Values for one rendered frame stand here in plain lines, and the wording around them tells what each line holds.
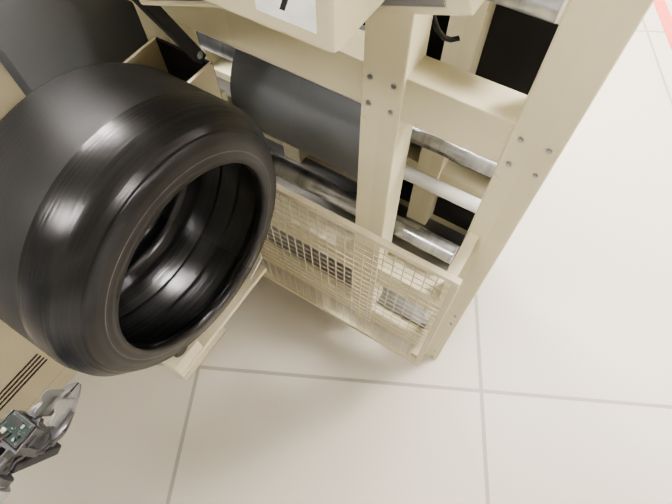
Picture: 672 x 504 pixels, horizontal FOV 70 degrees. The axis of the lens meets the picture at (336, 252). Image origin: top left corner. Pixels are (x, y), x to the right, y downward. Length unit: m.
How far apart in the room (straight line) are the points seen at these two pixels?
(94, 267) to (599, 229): 2.35
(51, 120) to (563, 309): 2.10
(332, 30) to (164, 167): 0.34
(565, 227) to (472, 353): 0.84
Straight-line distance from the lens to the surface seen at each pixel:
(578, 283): 2.51
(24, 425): 1.13
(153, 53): 1.48
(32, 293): 0.85
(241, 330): 2.20
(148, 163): 0.79
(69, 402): 1.16
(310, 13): 0.62
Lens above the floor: 2.03
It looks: 61 degrees down
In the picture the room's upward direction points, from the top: 1 degrees counter-clockwise
